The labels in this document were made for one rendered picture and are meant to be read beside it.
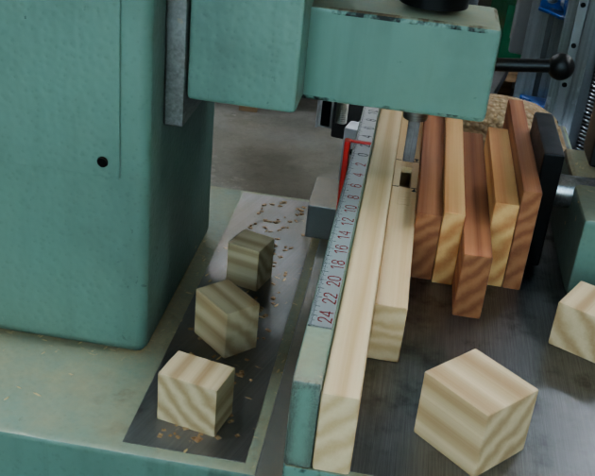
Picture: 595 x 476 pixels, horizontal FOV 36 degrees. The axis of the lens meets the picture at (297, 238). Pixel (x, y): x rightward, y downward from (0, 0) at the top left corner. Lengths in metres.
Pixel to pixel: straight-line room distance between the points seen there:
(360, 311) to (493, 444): 0.10
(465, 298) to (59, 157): 0.30
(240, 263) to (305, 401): 0.37
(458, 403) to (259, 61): 0.29
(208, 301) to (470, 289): 0.22
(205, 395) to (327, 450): 0.18
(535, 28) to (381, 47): 0.88
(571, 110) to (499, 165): 0.78
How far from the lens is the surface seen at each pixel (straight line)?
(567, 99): 1.49
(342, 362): 0.49
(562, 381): 0.60
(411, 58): 0.68
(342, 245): 0.59
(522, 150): 0.72
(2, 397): 0.71
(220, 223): 0.94
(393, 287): 0.58
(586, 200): 0.70
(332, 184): 0.93
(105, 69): 0.64
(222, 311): 0.72
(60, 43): 0.65
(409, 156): 0.74
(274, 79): 0.66
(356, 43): 0.68
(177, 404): 0.66
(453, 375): 0.51
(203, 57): 0.67
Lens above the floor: 1.23
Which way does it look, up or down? 28 degrees down
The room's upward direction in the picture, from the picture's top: 6 degrees clockwise
